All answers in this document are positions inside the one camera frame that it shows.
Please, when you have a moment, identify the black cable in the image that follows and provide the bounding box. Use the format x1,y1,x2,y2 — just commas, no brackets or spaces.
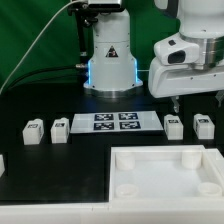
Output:
2,63,90,95

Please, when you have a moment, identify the white block left edge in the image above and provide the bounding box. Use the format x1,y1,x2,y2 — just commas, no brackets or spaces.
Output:
0,155,5,178

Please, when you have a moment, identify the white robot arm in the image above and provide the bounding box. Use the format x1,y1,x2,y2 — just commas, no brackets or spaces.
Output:
84,0,224,98

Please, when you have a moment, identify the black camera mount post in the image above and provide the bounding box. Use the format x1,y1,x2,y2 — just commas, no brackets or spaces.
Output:
67,3,98,81

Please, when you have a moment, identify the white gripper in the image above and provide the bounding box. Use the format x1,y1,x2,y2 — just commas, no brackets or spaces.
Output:
148,58,224,113

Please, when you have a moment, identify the tag sheet white plate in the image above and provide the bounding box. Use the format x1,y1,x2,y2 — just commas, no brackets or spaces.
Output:
71,111,163,134

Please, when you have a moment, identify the white square tabletop part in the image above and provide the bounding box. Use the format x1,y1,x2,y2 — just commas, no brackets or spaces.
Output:
109,145,224,201

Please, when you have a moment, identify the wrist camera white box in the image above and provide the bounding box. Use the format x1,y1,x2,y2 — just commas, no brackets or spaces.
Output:
154,33,198,65

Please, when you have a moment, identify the white cable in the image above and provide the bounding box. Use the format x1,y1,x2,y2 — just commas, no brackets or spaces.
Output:
0,0,88,96

